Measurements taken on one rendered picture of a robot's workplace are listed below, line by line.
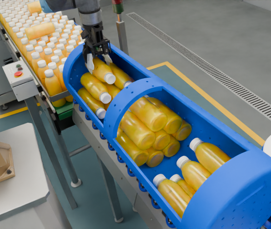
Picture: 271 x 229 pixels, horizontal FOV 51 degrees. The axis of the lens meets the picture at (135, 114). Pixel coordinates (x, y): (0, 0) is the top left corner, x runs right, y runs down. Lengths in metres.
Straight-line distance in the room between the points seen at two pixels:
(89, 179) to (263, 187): 1.73
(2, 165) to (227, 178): 0.54
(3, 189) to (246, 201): 0.58
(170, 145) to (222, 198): 0.39
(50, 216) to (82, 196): 1.31
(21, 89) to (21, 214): 0.71
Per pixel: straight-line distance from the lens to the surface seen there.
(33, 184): 0.79
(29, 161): 0.86
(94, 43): 1.07
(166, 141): 0.94
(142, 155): 0.92
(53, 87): 1.40
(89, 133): 1.29
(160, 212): 0.92
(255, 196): 0.69
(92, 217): 2.07
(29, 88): 1.40
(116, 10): 1.72
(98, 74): 1.13
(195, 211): 0.64
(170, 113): 0.91
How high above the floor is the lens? 1.71
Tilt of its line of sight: 38 degrees down
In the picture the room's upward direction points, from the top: 8 degrees counter-clockwise
